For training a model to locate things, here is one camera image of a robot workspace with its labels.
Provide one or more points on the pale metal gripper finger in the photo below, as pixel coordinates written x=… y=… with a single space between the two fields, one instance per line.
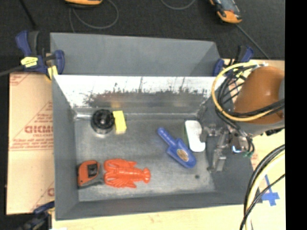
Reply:
x=217 y=162
x=212 y=130

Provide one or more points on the white and green sponge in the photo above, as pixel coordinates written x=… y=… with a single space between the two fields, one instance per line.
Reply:
x=194 y=135

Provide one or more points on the blue toy shovel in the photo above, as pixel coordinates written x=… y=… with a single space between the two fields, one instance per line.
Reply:
x=178 y=150

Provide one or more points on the orange toy lobster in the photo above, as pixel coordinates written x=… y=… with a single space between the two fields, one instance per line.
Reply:
x=124 y=173

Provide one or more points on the yellow sponge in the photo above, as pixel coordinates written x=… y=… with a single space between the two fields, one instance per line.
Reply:
x=119 y=121

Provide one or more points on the grey metal bin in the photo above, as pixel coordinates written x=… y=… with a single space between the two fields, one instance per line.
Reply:
x=134 y=56

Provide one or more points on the black round knob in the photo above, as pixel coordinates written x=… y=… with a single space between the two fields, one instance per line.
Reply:
x=103 y=121

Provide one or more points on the orange tape measure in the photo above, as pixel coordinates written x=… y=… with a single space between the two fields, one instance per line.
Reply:
x=89 y=174

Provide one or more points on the brown cardboard board red print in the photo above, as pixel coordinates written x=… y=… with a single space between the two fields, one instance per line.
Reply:
x=28 y=118

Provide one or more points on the black cylinder on white bracket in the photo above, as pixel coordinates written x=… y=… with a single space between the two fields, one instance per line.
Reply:
x=273 y=131

